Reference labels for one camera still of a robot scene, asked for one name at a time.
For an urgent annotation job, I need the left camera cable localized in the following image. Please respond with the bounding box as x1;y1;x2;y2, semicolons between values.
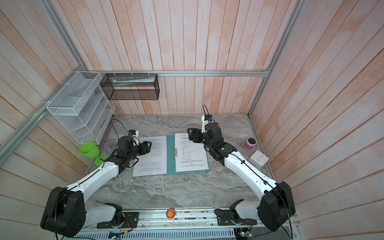
110;118;130;142

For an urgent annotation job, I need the green plastic goblet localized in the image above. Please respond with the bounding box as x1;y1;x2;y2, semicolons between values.
79;142;107;167

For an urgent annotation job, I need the white wire mesh shelf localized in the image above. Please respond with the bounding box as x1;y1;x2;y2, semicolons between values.
47;72;115;145

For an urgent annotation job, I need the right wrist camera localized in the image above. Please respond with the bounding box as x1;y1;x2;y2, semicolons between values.
201;114;213;134

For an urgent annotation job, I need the green file folder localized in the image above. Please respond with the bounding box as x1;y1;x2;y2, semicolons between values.
131;134;211;178

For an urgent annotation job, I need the printed paper stack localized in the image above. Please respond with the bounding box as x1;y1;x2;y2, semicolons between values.
175;134;209;173

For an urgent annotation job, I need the metal folder clip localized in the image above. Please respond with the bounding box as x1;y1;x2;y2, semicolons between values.
173;147;178;160

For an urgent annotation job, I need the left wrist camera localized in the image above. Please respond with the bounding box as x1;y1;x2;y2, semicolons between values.
128;130;141;145

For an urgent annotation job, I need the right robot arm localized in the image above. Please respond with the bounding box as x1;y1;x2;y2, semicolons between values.
188;121;296;232

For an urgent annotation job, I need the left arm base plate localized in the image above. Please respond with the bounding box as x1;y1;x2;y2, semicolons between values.
97;212;139;229

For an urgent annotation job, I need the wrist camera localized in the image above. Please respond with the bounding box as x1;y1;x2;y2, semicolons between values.
201;114;213;134
128;130;141;145

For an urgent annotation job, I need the pink cylindrical speaker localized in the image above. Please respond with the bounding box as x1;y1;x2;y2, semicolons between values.
245;138;257;150

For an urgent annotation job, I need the black mesh basket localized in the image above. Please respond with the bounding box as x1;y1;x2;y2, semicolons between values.
100;73;160;101

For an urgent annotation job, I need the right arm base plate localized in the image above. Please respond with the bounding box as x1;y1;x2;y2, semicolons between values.
214;209;257;226

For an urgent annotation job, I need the white power socket cube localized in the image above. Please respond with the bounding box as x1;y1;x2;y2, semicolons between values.
249;150;269;169

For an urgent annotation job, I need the aluminium front rail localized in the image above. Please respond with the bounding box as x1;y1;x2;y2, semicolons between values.
50;206;302;233

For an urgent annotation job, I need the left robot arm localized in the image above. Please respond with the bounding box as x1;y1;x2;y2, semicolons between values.
40;135;152;238

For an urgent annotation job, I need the printed paper sheet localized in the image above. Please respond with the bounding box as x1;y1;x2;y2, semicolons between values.
132;136;167;178

